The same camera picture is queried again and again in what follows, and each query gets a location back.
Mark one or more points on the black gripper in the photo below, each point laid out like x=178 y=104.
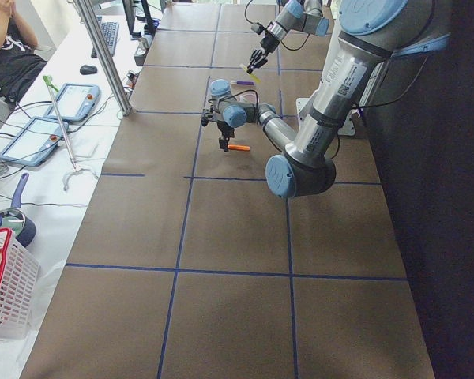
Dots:
x=267 y=42
x=224 y=130

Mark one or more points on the orange marker pen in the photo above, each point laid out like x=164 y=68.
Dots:
x=242 y=148

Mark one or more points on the yellow marker pen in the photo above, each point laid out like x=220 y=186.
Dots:
x=251 y=73

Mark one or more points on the green marker pen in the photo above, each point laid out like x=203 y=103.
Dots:
x=248 y=104

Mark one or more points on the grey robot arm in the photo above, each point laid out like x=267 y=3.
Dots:
x=367 y=33
x=300 y=16

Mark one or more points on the purple marker pen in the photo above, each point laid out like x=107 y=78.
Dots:
x=247 y=83

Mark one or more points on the pink mesh pen holder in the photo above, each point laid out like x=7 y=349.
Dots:
x=247 y=96

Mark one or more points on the black monitor stand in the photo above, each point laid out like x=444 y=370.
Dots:
x=139 y=20

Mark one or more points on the upper blue teach pendant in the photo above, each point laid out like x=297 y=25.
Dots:
x=75 y=101

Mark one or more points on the blue teach pendant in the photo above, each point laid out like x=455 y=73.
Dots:
x=34 y=143
x=75 y=101

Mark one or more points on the black keyboard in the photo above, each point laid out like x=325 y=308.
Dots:
x=110 y=32

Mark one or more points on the black computer mouse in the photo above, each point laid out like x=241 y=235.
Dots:
x=88 y=70

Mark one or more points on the grabber reacher tool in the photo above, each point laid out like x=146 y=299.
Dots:
x=76 y=167

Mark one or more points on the lower blue teach pendant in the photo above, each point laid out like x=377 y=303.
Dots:
x=34 y=143

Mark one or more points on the blue saucepan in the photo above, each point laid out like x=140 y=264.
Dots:
x=23 y=228

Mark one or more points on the seated person black shirt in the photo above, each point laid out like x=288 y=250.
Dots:
x=19 y=64

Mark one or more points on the red white plastic basket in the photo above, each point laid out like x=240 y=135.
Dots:
x=18 y=275

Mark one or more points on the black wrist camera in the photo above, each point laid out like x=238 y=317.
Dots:
x=207 y=116

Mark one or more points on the aluminium frame post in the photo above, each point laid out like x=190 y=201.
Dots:
x=86 y=12

